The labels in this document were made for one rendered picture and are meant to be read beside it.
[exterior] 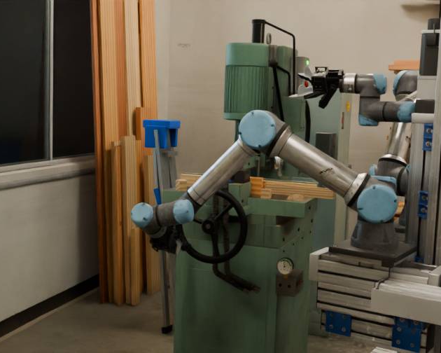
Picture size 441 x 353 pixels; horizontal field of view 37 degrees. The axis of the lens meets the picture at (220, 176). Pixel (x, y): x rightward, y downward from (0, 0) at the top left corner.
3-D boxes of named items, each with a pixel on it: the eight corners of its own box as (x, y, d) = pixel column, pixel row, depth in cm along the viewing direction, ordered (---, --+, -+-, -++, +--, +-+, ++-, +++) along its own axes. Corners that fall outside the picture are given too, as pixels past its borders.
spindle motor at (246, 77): (217, 120, 267) (219, 42, 263) (232, 119, 283) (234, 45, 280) (257, 121, 260) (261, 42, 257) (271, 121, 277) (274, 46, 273)
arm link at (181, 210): (194, 195, 220) (163, 201, 223) (185, 199, 209) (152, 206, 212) (199, 218, 220) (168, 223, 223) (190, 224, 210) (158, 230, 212)
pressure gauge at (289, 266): (275, 279, 249) (276, 257, 248) (278, 276, 252) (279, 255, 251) (291, 281, 247) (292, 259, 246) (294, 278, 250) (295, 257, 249)
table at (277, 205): (150, 207, 262) (151, 192, 261) (182, 198, 290) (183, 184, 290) (299, 222, 240) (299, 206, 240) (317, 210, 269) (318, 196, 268)
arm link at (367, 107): (381, 127, 237) (382, 96, 236) (353, 125, 245) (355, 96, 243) (390, 127, 243) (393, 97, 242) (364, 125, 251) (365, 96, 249)
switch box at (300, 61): (288, 92, 292) (290, 56, 290) (295, 93, 301) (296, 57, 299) (302, 92, 289) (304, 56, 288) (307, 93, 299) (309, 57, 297)
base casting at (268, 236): (175, 237, 270) (176, 215, 269) (225, 216, 323) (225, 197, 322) (280, 249, 254) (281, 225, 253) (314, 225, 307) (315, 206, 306)
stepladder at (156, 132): (154, 335, 361) (137, 119, 351) (171, 321, 385) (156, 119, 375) (181, 335, 356) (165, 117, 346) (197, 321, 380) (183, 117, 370)
